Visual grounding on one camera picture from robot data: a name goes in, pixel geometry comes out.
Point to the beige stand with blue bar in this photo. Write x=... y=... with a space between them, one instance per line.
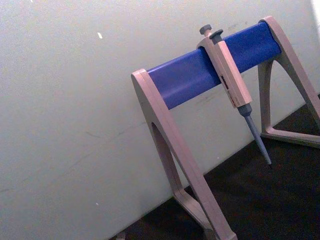
x=186 y=77

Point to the beige pipette with grey tip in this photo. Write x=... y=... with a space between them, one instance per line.
x=231 y=75

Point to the black table cloth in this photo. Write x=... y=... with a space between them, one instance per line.
x=262 y=200

